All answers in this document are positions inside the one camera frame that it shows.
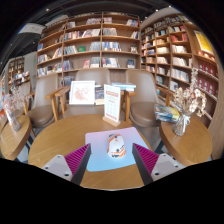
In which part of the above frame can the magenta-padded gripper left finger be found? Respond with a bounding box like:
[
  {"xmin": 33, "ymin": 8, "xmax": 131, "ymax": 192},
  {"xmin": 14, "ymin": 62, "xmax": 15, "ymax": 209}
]
[{"xmin": 40, "ymin": 143, "xmax": 92, "ymax": 186}]

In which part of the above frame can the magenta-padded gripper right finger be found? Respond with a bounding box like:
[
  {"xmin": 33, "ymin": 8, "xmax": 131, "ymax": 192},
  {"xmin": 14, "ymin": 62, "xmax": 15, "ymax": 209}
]
[{"xmin": 131, "ymin": 143, "xmax": 184, "ymax": 186}]

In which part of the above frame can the white and orange computer mouse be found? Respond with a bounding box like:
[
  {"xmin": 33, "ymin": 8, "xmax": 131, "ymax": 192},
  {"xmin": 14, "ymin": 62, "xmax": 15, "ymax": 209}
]
[{"xmin": 106, "ymin": 133, "xmax": 127, "ymax": 159}]

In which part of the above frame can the blue and pink mouse pad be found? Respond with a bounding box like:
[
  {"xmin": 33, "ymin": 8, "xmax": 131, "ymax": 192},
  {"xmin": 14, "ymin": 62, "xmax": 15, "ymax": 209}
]
[{"xmin": 84, "ymin": 126, "xmax": 150, "ymax": 173}]

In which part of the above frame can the round wooden side table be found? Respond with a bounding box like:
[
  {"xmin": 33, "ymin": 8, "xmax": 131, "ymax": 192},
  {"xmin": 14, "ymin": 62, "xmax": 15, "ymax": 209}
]
[
  {"xmin": 158, "ymin": 114, "xmax": 213, "ymax": 167},
  {"xmin": 0, "ymin": 114, "xmax": 33, "ymax": 162}
]

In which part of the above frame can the glass vase with beige flowers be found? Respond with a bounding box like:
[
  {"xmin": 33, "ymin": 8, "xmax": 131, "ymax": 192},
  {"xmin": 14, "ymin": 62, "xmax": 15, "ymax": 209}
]
[{"xmin": 171, "ymin": 68, "xmax": 208, "ymax": 138}]

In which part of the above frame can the stack of colourful books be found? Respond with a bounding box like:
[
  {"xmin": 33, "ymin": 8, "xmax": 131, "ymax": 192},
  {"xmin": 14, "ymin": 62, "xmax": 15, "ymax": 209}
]
[{"xmin": 153, "ymin": 103, "xmax": 182, "ymax": 124}]

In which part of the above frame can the brown wooden armchair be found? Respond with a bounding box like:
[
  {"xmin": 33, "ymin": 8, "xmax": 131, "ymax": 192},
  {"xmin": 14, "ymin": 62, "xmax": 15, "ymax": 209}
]
[
  {"xmin": 54, "ymin": 67, "xmax": 135, "ymax": 118},
  {"xmin": 124, "ymin": 68, "xmax": 174, "ymax": 129},
  {"xmin": 23, "ymin": 72, "xmax": 73, "ymax": 129}
]

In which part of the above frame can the white framed flower picture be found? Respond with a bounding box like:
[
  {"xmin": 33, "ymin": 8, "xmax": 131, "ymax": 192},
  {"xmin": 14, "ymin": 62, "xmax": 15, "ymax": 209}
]
[{"xmin": 68, "ymin": 80, "xmax": 96, "ymax": 106}]

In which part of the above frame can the white and red sign stand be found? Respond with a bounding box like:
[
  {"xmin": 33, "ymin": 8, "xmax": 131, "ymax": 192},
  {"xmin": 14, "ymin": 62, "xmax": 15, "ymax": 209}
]
[{"xmin": 102, "ymin": 83, "xmax": 122, "ymax": 128}]

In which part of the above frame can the dark hardcover book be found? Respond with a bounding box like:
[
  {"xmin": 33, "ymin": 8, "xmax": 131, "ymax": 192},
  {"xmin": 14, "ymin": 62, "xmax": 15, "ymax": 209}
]
[{"xmin": 94, "ymin": 85, "xmax": 106, "ymax": 106}]

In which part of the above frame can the glass vase with pink flowers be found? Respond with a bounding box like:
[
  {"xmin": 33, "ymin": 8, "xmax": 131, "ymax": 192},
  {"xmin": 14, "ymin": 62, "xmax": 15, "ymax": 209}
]
[{"xmin": 1, "ymin": 86, "xmax": 33, "ymax": 133}]

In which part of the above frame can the small distant bookshelf unit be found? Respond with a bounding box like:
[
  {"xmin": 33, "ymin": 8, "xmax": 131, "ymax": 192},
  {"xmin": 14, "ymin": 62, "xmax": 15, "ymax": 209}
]
[{"xmin": 7, "ymin": 56, "xmax": 26, "ymax": 88}]

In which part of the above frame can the tall wooden bookshelf unit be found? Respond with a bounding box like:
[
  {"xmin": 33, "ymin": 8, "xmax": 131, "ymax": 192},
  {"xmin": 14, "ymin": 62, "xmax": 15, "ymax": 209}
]
[{"xmin": 139, "ymin": 14, "xmax": 221, "ymax": 122}]

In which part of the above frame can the wide wooden bookshelf unit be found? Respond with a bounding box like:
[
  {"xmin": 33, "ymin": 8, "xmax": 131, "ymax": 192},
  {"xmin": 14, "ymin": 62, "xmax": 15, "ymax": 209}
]
[{"xmin": 35, "ymin": 12, "xmax": 142, "ymax": 79}]

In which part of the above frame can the white hanging ceiling panel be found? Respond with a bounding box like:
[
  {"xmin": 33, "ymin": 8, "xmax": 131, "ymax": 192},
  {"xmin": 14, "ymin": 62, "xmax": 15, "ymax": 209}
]
[{"xmin": 18, "ymin": 22, "xmax": 46, "ymax": 35}]

